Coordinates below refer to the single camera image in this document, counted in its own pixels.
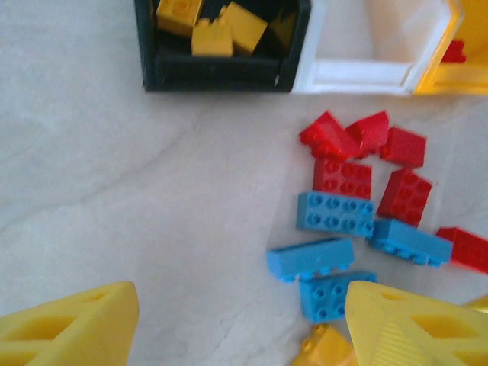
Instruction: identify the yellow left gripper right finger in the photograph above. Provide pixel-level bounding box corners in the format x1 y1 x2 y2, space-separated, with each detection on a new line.
344 281 488 366

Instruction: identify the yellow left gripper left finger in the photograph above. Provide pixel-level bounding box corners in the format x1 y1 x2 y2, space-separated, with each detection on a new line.
0 281 140 366

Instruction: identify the yellow sloped lego brick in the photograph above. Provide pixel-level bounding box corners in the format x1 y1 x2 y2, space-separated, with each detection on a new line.
291 323 359 366

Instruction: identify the long blue lego brick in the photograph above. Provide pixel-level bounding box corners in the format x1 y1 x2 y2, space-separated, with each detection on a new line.
368 217 454 270
296 190 377 240
265 238 355 284

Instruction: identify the red rounded lego brick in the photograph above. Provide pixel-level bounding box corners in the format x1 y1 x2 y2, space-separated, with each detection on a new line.
435 226 488 275

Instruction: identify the red sloped lego brick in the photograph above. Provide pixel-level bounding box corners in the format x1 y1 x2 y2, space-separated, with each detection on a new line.
345 110 390 156

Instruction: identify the small red lego brick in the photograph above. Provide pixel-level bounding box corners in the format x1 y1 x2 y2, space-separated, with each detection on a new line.
440 39 468 64

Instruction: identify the yellow plastic bin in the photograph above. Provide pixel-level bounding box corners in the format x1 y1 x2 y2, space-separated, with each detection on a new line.
413 0 488 96

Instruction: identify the white plastic bin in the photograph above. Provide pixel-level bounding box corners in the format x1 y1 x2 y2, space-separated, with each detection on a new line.
291 0 464 96

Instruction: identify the black plastic bin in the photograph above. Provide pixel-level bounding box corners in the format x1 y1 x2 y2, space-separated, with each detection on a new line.
133 0 313 93

